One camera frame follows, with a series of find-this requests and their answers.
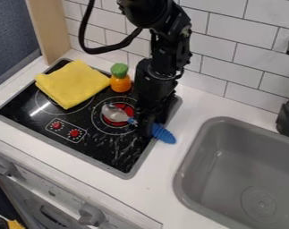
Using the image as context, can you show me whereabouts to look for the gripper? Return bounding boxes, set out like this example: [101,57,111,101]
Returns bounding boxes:
[131,57,181,139]

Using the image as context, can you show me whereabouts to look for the yellow cloth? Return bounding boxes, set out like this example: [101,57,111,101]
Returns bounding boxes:
[34,59,112,111]

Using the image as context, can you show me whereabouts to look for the tap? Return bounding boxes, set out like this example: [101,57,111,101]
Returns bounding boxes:
[274,37,289,139]

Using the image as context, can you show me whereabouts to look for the toy stove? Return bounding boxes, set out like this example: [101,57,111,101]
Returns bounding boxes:
[0,57,184,181]

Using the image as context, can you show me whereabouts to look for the toy sink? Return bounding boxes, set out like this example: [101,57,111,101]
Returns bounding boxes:
[171,116,289,229]

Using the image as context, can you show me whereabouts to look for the orange toy carrot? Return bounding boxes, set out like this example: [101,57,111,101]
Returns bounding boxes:
[109,62,133,94]

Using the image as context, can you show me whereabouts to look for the blue spoon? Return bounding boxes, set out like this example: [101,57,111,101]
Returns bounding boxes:
[100,102,178,145]

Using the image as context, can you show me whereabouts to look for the black cable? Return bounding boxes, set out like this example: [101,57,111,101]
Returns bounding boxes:
[77,0,144,55]

